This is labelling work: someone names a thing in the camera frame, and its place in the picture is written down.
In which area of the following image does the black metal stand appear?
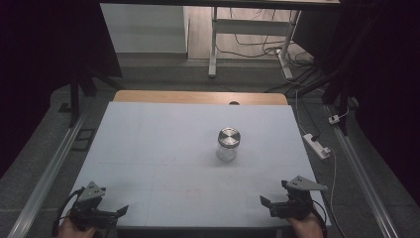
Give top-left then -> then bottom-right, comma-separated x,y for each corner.
58,59 -> 124,129
286,59 -> 356,137

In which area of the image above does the dark curtain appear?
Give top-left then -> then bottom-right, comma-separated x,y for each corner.
290,0 -> 420,206
0,0 -> 123,179

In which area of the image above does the white power strip cable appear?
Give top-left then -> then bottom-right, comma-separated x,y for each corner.
328,147 -> 347,238

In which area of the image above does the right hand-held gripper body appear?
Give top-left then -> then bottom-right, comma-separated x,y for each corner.
268,175 -> 329,221

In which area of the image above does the white-legged desk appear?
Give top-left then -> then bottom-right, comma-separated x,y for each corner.
98,0 -> 341,80

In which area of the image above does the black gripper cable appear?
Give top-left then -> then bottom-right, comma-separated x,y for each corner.
52,186 -> 86,237
310,197 -> 329,238

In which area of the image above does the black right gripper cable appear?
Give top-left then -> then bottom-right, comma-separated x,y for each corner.
310,197 -> 329,238

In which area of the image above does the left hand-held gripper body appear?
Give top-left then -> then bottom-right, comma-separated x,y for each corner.
68,180 -> 117,230

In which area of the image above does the person's left hand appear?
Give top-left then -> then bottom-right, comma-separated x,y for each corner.
56,217 -> 97,238

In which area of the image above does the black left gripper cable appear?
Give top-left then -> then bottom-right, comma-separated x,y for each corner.
52,186 -> 86,237

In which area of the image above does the clear glass jar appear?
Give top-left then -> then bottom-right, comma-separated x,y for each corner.
216,142 -> 239,163

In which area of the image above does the aluminium floor rail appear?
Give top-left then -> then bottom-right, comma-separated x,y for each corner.
325,104 -> 400,238
6,105 -> 92,238

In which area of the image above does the white power strip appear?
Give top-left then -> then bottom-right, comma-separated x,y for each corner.
302,133 -> 332,161

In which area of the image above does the white cabinet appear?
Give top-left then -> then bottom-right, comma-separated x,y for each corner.
99,3 -> 190,55

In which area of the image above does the person's right hand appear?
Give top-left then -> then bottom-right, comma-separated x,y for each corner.
286,212 -> 325,238

